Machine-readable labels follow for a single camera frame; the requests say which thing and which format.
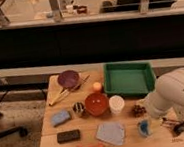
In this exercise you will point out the light blue towel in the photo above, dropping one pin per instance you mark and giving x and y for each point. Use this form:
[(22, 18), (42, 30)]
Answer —
[(111, 132)]

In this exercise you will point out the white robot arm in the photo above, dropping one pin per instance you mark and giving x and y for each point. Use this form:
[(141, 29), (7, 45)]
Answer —
[(168, 90)]

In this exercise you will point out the purple bowl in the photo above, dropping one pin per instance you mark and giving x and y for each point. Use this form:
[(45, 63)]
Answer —
[(68, 79)]

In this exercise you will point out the red bowl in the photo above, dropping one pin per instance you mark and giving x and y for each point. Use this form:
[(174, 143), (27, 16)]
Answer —
[(96, 104)]

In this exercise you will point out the small orange ball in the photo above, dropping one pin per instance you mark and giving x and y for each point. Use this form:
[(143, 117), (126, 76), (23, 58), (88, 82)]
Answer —
[(97, 87)]

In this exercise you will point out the striped dark ball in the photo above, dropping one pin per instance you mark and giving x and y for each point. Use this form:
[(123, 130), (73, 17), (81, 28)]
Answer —
[(79, 109)]

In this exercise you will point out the white cup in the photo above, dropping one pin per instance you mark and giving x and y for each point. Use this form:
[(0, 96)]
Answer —
[(116, 104)]

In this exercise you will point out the wooden tongs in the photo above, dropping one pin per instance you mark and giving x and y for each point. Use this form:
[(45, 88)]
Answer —
[(59, 97)]

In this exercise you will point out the green plastic tray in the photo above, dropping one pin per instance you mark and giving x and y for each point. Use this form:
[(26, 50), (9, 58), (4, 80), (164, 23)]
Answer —
[(128, 79)]

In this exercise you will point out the blue sponge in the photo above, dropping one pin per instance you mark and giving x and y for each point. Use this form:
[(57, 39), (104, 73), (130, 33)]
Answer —
[(60, 118)]

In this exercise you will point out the black rectangular block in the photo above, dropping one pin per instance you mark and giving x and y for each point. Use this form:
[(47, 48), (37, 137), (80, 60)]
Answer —
[(65, 137)]

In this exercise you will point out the blue cup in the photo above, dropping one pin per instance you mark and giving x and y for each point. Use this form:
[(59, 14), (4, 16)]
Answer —
[(144, 128)]

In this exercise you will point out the black office chair base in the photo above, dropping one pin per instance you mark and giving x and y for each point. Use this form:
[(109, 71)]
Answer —
[(8, 128)]

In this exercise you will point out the black metal tool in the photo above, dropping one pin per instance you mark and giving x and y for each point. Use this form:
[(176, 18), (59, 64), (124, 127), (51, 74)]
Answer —
[(175, 127)]

